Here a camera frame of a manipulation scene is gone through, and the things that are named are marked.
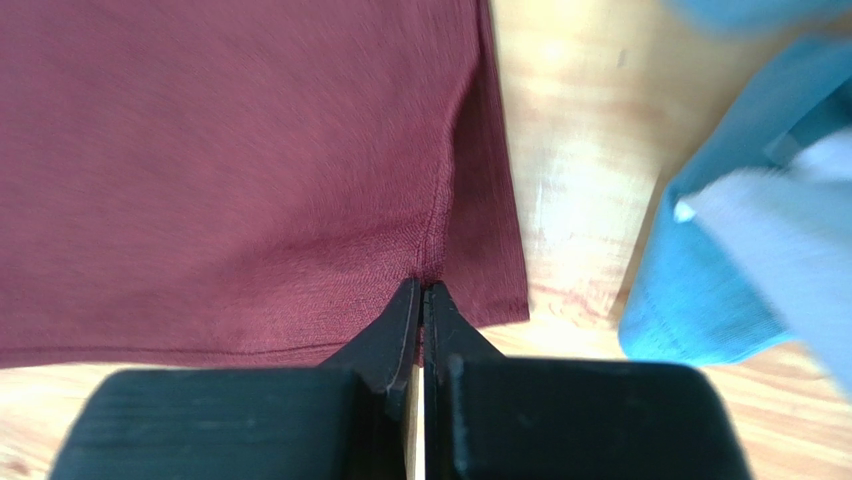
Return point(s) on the dark red cloth napkin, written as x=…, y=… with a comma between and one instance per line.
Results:
x=246, y=182

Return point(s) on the white towel on hanger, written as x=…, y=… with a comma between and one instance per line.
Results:
x=789, y=233

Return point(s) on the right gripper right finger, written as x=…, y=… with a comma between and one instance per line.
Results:
x=490, y=416

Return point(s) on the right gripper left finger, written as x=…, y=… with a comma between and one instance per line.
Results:
x=346, y=418

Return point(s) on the teal sweatshirt on hanger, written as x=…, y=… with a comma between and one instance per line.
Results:
x=689, y=304

